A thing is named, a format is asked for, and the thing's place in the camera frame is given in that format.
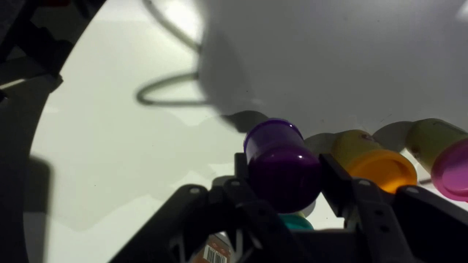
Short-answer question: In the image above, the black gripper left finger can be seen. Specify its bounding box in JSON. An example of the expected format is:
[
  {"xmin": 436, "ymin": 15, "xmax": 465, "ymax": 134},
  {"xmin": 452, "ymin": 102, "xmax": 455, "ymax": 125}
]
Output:
[{"xmin": 108, "ymin": 153, "xmax": 313, "ymax": 263}]

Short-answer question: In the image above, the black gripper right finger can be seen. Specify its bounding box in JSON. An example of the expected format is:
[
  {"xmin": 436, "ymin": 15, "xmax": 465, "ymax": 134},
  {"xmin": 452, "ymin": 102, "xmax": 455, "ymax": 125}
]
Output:
[{"xmin": 319, "ymin": 153, "xmax": 468, "ymax": 263}]

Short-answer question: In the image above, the orange lid dough container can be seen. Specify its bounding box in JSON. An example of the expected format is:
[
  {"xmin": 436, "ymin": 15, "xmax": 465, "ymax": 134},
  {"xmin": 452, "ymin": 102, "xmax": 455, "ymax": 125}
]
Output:
[{"xmin": 330, "ymin": 129, "xmax": 419, "ymax": 196}]

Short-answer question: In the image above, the purple lid container with holes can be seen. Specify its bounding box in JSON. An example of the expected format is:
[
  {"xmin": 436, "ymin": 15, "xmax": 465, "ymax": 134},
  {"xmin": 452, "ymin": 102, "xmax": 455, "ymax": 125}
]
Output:
[{"xmin": 243, "ymin": 119, "xmax": 323, "ymax": 215}]

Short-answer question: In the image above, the pink lid dough container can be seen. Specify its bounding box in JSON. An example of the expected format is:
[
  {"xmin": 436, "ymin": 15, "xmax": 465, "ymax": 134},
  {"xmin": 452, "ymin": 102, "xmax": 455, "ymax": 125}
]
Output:
[{"xmin": 406, "ymin": 118, "xmax": 468, "ymax": 204}]

